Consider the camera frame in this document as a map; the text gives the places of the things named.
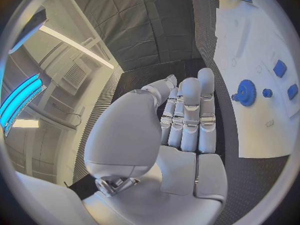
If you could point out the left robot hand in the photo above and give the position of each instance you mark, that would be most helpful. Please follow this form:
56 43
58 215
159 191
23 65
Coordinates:
122 131

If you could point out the short blue peg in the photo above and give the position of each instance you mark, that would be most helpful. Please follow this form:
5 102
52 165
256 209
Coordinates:
267 93

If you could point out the white task board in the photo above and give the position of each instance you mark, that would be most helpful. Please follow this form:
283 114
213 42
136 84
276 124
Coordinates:
253 41

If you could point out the glowing light bar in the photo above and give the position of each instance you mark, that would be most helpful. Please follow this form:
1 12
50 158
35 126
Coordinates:
18 101

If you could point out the blue plug block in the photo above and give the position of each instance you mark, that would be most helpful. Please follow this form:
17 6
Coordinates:
280 68
293 91

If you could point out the small blue peg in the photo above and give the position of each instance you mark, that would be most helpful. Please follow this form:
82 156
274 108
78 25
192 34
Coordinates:
234 97

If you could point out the blue gear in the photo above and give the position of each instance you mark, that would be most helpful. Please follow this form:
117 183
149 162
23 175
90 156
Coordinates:
247 95

